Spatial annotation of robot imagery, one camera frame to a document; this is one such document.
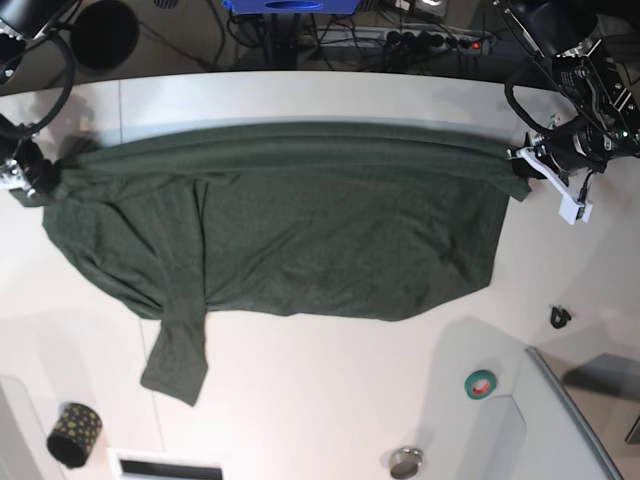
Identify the black gold dotted cup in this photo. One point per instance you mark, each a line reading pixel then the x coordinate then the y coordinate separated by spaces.
pixel 74 435

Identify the round metal tin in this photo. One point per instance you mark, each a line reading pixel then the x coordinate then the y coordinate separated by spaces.
pixel 405 462

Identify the green tape roll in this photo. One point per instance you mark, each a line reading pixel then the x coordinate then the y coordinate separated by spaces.
pixel 480 384

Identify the blue box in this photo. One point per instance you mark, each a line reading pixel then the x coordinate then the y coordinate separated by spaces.
pixel 246 7

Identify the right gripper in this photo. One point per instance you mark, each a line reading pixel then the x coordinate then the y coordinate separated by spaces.
pixel 24 167

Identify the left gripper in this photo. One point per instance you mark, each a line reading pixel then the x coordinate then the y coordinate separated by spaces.
pixel 565 153

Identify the white power strip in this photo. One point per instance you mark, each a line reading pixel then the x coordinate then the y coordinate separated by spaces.
pixel 473 43

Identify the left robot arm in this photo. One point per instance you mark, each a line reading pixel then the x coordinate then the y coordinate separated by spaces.
pixel 562 45

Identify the small black clip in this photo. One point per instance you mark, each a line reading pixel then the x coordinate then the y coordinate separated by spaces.
pixel 560 317

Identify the black round stand base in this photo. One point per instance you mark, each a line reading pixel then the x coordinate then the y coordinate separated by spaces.
pixel 104 36

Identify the dark green t-shirt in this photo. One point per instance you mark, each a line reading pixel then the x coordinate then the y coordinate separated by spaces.
pixel 353 220

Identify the white slotted tray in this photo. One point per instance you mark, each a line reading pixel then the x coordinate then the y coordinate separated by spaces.
pixel 131 464

